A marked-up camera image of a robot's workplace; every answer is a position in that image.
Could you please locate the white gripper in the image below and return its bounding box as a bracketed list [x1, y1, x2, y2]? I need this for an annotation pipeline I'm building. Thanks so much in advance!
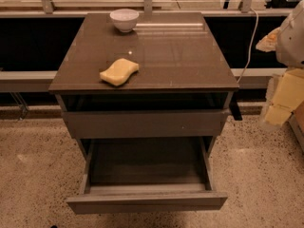
[256, 28, 304, 126]

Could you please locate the yellow sponge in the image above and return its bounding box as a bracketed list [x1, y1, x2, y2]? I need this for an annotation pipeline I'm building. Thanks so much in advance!
[100, 58, 140, 86]

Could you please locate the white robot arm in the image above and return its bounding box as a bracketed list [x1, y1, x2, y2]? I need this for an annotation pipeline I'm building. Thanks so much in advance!
[256, 0, 304, 126]

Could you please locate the grey drawer cabinet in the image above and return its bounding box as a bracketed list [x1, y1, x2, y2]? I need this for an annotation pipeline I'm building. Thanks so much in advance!
[49, 12, 238, 150]

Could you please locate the grey top drawer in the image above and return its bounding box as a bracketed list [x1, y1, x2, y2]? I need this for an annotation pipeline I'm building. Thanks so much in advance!
[63, 110, 229, 139]

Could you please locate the grey open middle drawer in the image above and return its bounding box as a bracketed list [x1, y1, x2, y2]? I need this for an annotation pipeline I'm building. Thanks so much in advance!
[66, 137, 227, 214]

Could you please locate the white ceramic bowl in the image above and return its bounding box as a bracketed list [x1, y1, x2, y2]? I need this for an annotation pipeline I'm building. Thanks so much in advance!
[110, 9, 140, 32]

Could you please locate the white cable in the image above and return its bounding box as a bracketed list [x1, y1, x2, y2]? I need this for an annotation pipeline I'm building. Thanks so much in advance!
[237, 7, 260, 84]

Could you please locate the grey metal rail frame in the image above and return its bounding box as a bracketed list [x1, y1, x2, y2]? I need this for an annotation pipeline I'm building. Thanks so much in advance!
[0, 0, 304, 93]

